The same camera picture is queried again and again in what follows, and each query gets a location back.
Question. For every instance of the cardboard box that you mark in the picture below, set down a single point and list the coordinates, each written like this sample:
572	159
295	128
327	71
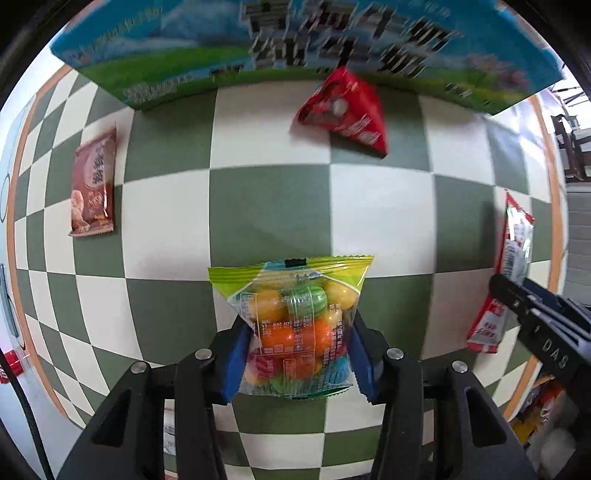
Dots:
184	60

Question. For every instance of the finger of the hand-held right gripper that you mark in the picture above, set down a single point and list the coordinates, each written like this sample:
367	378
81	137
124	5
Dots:
558	307
510	297

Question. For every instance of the red soda can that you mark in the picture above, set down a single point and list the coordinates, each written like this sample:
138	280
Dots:
9	367

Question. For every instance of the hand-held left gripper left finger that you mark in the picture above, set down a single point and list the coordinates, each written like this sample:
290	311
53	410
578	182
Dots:
238	364

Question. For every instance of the colourful packets pile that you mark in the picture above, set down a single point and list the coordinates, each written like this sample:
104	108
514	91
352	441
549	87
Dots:
545	410

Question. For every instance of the red triangular snack packet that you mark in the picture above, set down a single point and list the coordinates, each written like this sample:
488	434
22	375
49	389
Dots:
351	108

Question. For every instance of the dark wooden chair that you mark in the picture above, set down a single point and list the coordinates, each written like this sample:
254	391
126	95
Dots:
575	138

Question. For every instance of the brown snack packet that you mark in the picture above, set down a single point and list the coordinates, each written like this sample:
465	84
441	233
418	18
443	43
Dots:
92	184

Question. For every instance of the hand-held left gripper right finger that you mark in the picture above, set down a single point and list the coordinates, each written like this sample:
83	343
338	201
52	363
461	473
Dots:
364	364

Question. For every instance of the red white sausage packet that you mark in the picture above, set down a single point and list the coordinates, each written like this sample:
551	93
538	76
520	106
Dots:
512	249

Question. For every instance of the colourful candy bag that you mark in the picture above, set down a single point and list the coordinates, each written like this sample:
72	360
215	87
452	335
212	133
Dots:
295	323

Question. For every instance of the green white checkered table mat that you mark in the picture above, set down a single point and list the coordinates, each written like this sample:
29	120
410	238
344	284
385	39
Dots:
268	212

